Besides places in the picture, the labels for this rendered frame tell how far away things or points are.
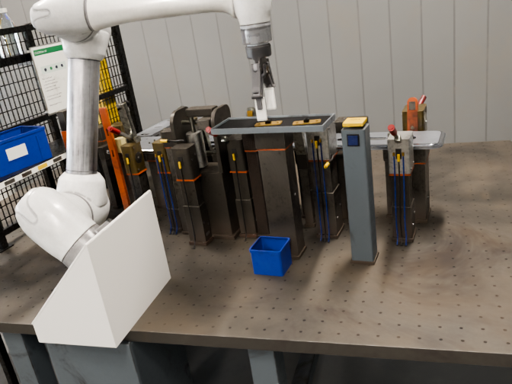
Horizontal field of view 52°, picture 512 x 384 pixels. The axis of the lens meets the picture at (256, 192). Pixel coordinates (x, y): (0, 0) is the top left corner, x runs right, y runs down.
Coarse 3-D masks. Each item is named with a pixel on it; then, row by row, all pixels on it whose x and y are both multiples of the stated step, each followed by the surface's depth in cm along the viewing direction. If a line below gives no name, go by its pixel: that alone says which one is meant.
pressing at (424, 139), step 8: (144, 136) 241; (152, 136) 238; (160, 136) 236; (376, 136) 189; (384, 136) 188; (416, 136) 183; (424, 136) 181; (432, 136) 180; (440, 136) 180; (144, 144) 227; (376, 144) 180; (384, 144) 179; (416, 144) 174; (424, 144) 173; (432, 144) 172; (440, 144) 172; (144, 152) 217; (152, 152) 215
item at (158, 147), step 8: (152, 144) 198; (160, 144) 196; (160, 152) 198; (160, 160) 199; (160, 168) 201; (168, 168) 200; (160, 176) 202; (168, 176) 202; (168, 184) 202; (168, 192) 205; (168, 200) 205; (176, 200) 206; (168, 208) 208; (176, 208) 207; (168, 216) 208; (176, 216) 208; (176, 224) 208; (176, 232) 208
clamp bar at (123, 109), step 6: (126, 102) 206; (120, 108) 203; (126, 108) 205; (120, 114) 206; (126, 114) 205; (126, 120) 207; (132, 120) 208; (126, 126) 208; (132, 126) 208; (126, 132) 210; (132, 132) 209
